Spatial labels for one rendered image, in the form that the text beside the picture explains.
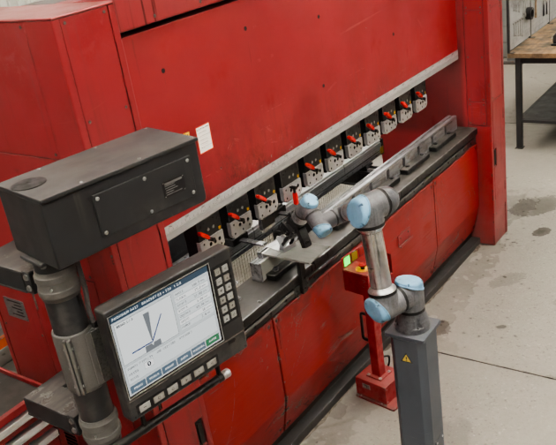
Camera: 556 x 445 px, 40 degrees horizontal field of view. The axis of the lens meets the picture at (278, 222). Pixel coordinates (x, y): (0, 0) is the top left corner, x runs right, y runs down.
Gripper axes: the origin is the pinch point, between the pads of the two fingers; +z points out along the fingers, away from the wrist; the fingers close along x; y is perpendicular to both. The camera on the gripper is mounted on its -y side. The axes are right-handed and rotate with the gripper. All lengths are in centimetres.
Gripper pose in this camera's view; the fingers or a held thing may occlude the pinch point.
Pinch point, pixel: (286, 246)
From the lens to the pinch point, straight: 356.4
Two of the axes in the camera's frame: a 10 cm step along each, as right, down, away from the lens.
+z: -3.3, 5.6, 7.6
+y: -6.2, -7.3, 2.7
